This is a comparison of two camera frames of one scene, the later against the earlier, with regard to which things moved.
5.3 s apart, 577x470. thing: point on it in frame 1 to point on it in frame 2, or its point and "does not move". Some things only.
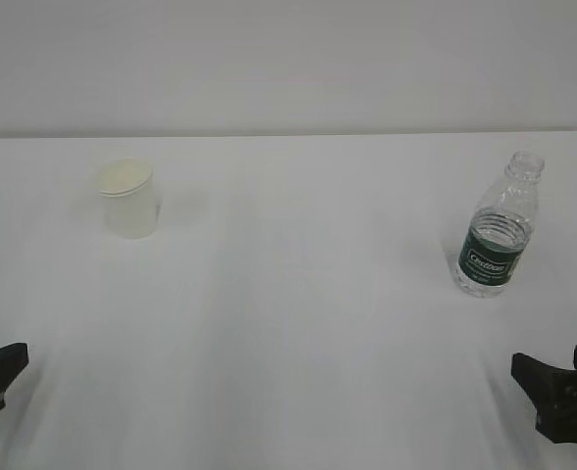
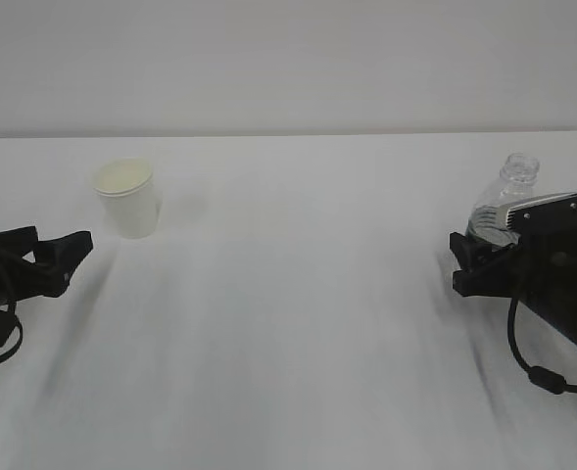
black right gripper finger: x=567 y=410 to x=552 y=264
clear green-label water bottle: x=501 y=228 does not move
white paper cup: x=126 y=188 does not move
